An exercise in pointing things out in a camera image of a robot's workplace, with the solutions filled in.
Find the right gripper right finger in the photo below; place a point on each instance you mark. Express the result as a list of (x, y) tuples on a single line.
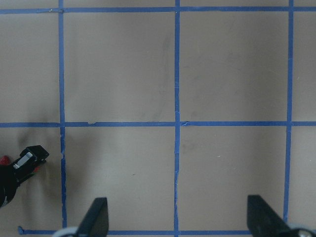
[(263, 221)]

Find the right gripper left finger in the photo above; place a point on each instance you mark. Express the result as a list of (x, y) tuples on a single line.
[(96, 221)]

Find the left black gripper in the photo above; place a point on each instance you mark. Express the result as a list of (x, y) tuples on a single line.
[(13, 175)]

